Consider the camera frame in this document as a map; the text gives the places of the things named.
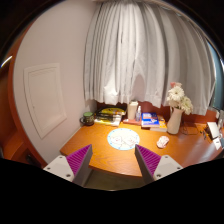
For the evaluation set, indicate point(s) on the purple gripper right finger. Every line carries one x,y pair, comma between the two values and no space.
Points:
153,166

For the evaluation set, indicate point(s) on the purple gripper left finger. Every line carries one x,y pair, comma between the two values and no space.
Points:
74,167

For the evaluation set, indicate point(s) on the white computer mouse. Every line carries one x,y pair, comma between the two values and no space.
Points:
162,142

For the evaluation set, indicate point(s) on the round white mouse pad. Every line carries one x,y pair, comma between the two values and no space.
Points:
123,139

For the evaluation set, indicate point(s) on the orange book under blue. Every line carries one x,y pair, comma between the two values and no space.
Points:
162,125

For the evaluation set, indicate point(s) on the red tray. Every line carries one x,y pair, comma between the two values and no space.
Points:
132,122

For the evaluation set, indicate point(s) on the white ceramic vase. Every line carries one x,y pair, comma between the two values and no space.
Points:
173,124

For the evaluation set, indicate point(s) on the green mug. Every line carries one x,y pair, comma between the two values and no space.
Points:
87,119

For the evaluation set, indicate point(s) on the clear sanitizer bottle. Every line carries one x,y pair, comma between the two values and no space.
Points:
138,114

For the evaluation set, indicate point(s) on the white tissue container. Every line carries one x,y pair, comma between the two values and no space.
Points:
132,107

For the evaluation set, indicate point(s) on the stack of yellow black books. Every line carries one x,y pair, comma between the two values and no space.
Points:
109,116

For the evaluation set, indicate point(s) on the white device on stand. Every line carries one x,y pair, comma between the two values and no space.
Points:
213,130

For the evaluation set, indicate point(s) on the white and pink flowers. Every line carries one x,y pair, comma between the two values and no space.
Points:
177,98

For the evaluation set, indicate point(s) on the white curtain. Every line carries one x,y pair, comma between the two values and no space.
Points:
135,50

